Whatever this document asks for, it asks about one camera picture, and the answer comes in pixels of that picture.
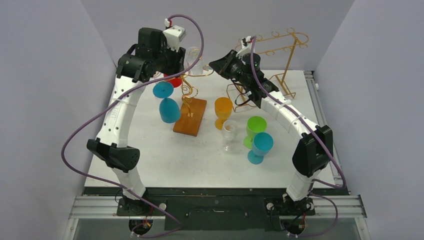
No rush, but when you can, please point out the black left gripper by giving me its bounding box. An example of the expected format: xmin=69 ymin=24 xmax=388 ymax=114
xmin=152 ymin=41 xmax=184 ymax=78

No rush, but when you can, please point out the red plastic goblet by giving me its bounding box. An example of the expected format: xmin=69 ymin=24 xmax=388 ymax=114
xmin=165 ymin=75 xmax=183 ymax=88

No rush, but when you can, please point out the patterned clear glass goblet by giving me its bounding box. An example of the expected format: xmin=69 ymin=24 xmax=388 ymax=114
xmin=185 ymin=46 xmax=204 ymax=76

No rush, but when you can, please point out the blue plastic goblet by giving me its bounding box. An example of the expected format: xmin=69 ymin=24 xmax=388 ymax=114
xmin=152 ymin=81 xmax=181 ymax=124
xmin=247 ymin=132 xmax=274 ymax=165

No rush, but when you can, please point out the small clear wine glass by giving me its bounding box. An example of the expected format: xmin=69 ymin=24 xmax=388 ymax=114
xmin=221 ymin=119 xmax=238 ymax=151

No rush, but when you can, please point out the gold spiral rack wooden base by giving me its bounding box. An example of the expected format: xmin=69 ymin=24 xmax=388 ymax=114
xmin=172 ymin=46 xmax=216 ymax=138

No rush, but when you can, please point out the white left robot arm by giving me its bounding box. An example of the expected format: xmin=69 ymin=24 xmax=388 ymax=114
xmin=86 ymin=25 xmax=186 ymax=215

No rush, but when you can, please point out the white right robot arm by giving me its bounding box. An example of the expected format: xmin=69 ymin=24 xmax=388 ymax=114
xmin=209 ymin=50 xmax=334 ymax=215

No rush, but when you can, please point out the orange plastic goblet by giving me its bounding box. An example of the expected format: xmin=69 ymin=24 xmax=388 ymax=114
xmin=214 ymin=97 xmax=233 ymax=130

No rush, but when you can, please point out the green plastic goblet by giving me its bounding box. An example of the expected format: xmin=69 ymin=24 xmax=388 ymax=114
xmin=243 ymin=116 xmax=267 ymax=149

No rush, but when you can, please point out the blue plastic goblet front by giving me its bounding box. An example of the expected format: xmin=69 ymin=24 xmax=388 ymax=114
xmin=247 ymin=132 xmax=274 ymax=165

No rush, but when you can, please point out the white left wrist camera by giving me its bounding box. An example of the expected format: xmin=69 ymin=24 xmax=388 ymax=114
xmin=163 ymin=18 xmax=186 ymax=52

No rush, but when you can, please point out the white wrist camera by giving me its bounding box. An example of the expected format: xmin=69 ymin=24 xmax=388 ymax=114
xmin=236 ymin=35 xmax=255 ymax=59
xmin=163 ymin=18 xmax=186 ymax=52

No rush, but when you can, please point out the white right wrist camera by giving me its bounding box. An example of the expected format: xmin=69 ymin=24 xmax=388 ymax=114
xmin=236 ymin=35 xmax=255 ymax=59

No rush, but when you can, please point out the gold rectangular wire glass rack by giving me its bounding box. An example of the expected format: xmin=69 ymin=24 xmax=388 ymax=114
xmin=226 ymin=27 xmax=310 ymax=114

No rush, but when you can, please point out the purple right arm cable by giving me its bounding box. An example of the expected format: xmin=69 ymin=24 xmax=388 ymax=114
xmin=250 ymin=35 xmax=347 ymax=239

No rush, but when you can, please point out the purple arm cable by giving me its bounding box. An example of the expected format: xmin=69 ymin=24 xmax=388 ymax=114
xmin=61 ymin=14 xmax=205 ymax=239
xmin=250 ymin=35 xmax=347 ymax=239

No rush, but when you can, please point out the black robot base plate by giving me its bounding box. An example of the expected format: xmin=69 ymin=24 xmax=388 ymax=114
xmin=115 ymin=187 xmax=316 ymax=232

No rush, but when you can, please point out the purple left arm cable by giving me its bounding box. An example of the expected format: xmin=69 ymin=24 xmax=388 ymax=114
xmin=61 ymin=14 xmax=205 ymax=239

